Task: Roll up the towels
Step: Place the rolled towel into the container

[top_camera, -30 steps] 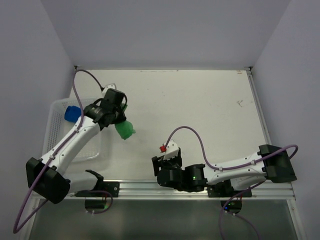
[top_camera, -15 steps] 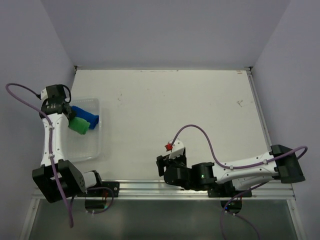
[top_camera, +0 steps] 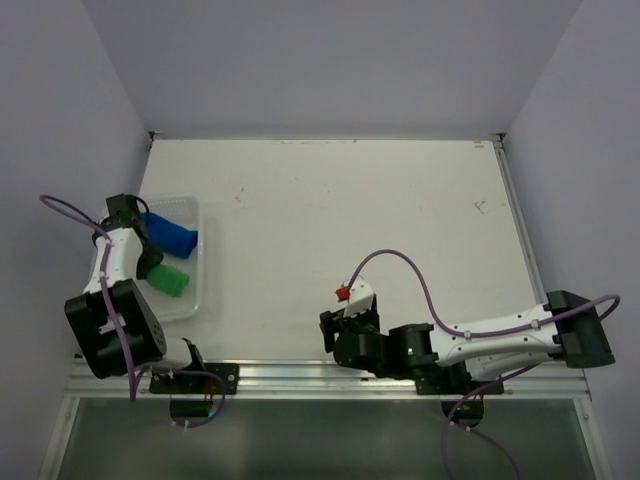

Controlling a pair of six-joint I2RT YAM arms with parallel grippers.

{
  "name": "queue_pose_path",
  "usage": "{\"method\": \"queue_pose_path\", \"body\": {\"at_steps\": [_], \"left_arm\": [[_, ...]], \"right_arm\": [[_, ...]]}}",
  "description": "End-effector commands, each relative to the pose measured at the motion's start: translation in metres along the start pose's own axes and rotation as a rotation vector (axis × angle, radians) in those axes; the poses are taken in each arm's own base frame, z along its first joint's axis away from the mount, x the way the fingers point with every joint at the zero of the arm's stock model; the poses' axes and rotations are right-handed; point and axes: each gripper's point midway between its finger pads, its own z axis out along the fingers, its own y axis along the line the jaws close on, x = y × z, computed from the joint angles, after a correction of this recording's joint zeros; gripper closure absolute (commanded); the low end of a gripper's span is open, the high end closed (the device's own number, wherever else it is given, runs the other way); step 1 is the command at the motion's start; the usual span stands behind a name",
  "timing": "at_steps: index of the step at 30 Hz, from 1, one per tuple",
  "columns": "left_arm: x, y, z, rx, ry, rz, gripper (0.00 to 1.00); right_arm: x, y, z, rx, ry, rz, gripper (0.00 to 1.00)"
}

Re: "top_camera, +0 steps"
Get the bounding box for blue towel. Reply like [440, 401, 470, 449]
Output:
[142, 212, 198, 260]

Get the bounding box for green towel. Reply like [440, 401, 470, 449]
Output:
[146, 264, 190, 298]

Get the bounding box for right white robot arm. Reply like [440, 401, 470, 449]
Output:
[319, 288, 615, 393]

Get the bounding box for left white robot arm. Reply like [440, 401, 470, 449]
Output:
[64, 194, 208, 393]

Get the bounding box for white perforated plastic basket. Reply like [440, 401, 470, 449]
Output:
[84, 193, 207, 321]

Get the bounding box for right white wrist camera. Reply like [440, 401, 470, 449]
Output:
[336, 279, 375, 318]

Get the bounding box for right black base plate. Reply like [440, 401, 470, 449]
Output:
[415, 362, 489, 395]

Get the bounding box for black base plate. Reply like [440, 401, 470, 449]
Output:
[149, 363, 240, 395]
[415, 362, 489, 395]

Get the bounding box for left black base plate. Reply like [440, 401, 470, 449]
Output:
[149, 363, 240, 395]

